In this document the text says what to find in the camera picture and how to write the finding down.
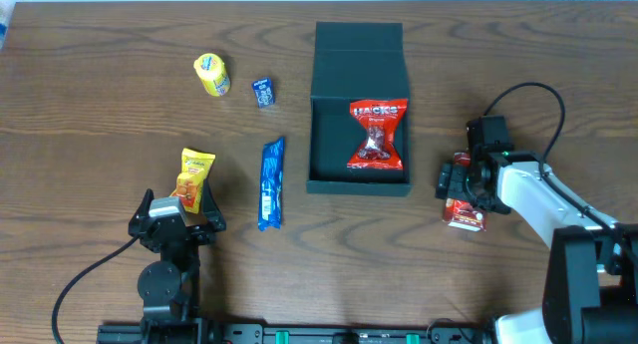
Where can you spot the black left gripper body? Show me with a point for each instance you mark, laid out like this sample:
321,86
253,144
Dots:
200,233

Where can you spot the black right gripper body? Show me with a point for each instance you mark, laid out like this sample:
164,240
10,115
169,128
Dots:
457,182

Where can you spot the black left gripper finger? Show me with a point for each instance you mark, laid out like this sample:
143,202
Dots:
141,215
211,211

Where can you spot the red Hello Panda box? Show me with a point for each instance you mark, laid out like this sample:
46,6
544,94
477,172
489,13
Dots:
461,214

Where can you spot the blue Oreo cookie pack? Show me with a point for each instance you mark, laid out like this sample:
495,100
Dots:
271,177

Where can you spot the red Hacks candy bag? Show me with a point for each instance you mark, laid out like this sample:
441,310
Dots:
380,119

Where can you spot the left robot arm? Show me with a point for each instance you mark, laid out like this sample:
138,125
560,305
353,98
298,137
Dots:
169,287

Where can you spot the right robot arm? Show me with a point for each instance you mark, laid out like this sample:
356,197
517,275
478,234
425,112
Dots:
590,290

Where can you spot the yellow orange snack bag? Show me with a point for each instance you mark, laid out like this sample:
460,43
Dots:
195,168

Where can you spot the small blue snack packet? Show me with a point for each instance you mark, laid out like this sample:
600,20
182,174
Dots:
264,92

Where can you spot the yellow candy canister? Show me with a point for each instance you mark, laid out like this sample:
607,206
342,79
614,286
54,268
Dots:
212,73

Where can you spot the dark green gift box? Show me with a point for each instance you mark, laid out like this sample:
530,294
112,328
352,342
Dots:
360,95

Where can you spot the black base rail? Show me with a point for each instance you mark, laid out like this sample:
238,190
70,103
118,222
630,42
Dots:
205,331

